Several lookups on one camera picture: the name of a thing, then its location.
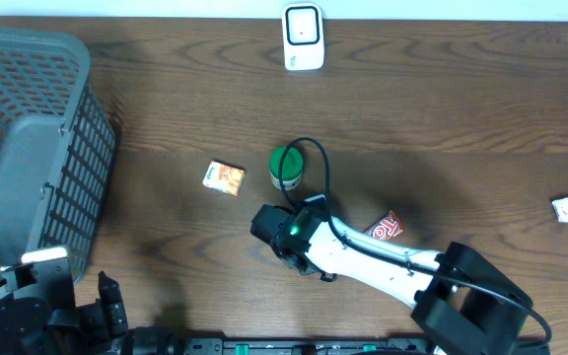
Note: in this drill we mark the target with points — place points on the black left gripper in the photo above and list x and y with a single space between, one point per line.
92 326

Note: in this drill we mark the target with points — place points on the green lidded jar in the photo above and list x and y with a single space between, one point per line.
286 167

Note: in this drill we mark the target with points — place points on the orange chocolate bar wrapper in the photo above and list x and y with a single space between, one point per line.
386 228

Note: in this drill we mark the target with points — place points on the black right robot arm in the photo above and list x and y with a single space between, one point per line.
460 300

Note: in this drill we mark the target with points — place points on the white barcode scanner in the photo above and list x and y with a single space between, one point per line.
303 37

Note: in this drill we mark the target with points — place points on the grey plastic basket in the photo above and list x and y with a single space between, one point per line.
57 148

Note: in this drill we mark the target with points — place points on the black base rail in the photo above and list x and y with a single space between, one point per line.
159 341

